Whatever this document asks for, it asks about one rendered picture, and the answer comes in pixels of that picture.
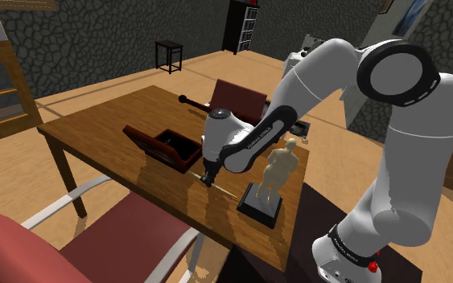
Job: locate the light wooden shelf unit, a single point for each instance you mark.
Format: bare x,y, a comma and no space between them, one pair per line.
2,70

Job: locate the grey flat device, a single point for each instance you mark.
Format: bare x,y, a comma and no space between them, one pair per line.
301,128

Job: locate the red chair with grey armrests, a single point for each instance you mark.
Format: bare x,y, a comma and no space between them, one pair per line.
128,231

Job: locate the small black side table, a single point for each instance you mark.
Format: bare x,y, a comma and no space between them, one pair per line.
169,44

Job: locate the black rod with round end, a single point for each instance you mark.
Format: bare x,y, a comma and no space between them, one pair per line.
191,102

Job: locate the beige man figure, black base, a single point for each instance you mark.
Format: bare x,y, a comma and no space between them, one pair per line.
276,172

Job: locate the dark bookcase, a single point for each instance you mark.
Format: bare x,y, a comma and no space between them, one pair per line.
235,23

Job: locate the dark robot stand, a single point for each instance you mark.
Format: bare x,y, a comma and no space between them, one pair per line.
316,219

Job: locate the brown wooden desk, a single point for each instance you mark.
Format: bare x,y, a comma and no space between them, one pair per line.
104,129

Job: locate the open brown wooden box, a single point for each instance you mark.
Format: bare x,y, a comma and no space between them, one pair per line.
152,146

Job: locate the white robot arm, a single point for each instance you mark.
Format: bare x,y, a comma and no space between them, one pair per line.
414,164

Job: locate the pale door with blue pane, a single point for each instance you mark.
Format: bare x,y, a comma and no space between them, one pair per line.
391,19

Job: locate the dark red chair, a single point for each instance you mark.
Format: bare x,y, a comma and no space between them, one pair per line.
237,98

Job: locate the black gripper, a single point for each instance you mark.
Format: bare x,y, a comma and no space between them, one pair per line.
211,171

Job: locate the thin tan pencil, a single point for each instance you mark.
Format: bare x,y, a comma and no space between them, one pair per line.
226,193

